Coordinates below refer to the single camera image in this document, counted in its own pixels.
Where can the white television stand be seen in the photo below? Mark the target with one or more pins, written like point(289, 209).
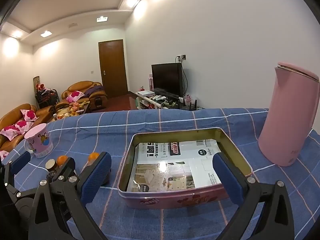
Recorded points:
point(148, 98)

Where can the brown wooden door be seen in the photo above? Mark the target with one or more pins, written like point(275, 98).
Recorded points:
point(112, 70)

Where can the blue plaid blanket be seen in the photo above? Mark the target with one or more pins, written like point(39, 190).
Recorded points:
point(175, 120)

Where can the pink electric kettle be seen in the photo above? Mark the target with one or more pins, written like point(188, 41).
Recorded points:
point(287, 117)

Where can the tall pink box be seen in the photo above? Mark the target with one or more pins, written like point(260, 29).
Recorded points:
point(151, 81)

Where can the pink cartoon mug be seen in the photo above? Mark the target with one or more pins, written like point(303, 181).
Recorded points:
point(38, 140)

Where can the black router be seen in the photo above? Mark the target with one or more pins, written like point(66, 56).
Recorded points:
point(188, 107)

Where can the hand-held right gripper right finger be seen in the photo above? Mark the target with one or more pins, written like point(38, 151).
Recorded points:
point(227, 180)

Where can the black television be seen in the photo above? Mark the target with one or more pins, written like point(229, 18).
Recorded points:
point(166, 78)

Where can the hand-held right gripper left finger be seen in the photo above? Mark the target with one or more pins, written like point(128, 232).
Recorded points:
point(96, 177)

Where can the pink floral pillow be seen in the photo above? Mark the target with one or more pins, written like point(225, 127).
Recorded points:
point(3, 155)
point(8, 132)
point(21, 125)
point(76, 95)
point(29, 115)

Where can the black rack with clothes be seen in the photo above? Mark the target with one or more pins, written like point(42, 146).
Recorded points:
point(46, 97)

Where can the pink metal tin box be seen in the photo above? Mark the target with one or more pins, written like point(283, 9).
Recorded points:
point(155, 200)

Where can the pink flower decoration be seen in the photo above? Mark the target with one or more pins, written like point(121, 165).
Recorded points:
point(187, 98)

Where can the brown leather armchair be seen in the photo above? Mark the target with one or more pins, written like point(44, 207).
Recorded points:
point(82, 86)

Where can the orange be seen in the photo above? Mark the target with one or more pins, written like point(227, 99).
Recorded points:
point(62, 159)
point(93, 156)

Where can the white set-top box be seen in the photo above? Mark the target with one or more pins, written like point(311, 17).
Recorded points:
point(146, 93)

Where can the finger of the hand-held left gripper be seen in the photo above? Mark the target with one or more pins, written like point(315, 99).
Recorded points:
point(21, 161)
point(68, 165)

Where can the wall socket with plugs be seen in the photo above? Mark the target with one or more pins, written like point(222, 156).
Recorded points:
point(181, 58)

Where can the brown leather sofa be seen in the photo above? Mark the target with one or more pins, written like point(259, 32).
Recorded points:
point(10, 116)

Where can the square ceiling light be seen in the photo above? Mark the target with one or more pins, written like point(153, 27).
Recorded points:
point(46, 33)
point(102, 19)

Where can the coffee table with snacks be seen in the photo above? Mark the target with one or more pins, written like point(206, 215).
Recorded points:
point(72, 110)

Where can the purple blanket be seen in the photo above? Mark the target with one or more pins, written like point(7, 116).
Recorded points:
point(96, 90)

